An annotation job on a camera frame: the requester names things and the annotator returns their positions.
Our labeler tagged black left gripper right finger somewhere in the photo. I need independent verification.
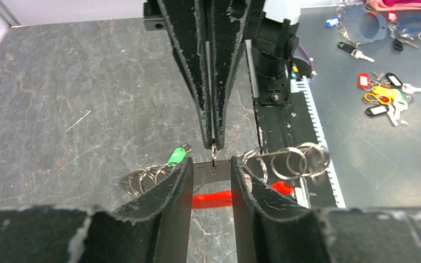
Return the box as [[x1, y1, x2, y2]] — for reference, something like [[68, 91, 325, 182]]
[[231, 157, 421, 262]]

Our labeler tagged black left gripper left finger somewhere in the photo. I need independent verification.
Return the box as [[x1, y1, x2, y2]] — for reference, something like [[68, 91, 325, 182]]
[[0, 158, 194, 262]]

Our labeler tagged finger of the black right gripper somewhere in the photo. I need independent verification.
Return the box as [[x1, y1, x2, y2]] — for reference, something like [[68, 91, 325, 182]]
[[158, 1, 213, 149], [210, 1, 265, 150]]

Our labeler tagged metal key holder red handle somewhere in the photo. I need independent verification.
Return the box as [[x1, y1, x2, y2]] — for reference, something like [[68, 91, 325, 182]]
[[118, 142, 327, 209]]

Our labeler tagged small green object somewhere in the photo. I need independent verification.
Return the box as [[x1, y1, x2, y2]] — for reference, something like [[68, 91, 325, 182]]
[[167, 143, 192, 167]]

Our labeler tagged silver split key ring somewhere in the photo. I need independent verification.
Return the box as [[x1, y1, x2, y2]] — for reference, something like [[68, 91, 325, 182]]
[[210, 142, 220, 176]]

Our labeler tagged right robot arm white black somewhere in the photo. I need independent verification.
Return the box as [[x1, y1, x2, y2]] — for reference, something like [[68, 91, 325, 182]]
[[157, 1, 299, 150]]

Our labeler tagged blue key tag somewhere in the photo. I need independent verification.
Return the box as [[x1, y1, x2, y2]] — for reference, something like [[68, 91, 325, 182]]
[[325, 16, 341, 27]]

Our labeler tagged black fob with key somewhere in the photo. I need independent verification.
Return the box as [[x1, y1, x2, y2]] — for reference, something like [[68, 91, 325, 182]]
[[337, 42, 375, 62]]

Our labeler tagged red key tag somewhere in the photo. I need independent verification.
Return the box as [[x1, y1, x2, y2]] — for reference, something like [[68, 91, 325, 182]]
[[358, 72, 370, 90]]

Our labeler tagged black key tag lower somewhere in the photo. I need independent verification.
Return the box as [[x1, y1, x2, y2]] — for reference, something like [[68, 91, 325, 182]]
[[365, 105, 389, 117]]

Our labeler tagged black key tag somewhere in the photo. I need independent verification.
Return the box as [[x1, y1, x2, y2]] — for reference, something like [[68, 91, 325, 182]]
[[365, 105, 389, 117], [385, 72, 403, 88]]

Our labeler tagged silver key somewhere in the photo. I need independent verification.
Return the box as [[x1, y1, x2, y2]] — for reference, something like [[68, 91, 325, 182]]
[[401, 83, 421, 94]]

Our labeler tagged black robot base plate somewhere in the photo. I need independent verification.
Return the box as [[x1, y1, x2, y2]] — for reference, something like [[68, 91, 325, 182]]
[[247, 39, 338, 209]]

